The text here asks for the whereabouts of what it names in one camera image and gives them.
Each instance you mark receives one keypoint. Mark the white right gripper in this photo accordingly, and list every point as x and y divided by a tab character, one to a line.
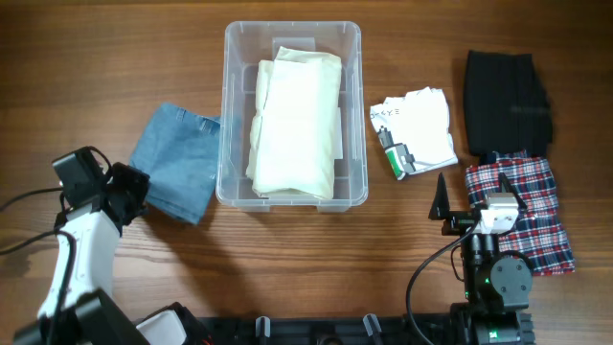
441	209

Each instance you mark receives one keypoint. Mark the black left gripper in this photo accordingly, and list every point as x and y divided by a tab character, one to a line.
143	178

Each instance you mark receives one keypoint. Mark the blue jeans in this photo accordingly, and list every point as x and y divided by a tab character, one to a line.
179	151

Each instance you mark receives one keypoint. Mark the cream cloth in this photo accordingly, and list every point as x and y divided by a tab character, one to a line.
293	136

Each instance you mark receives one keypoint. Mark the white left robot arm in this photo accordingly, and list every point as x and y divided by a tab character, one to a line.
79	308

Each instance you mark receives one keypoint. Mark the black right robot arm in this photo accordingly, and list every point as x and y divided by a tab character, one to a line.
497	282

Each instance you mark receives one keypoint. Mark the red plaid folded shirt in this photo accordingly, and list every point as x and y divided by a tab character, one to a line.
539	233

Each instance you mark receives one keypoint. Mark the white printed t-shirt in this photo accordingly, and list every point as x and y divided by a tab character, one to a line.
414	132

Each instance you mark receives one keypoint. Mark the black folded garment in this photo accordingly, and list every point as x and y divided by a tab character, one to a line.
506	106

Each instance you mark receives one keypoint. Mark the clear plastic storage bin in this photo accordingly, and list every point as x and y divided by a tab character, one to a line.
247	43

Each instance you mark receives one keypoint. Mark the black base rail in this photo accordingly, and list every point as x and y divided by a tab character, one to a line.
371	329

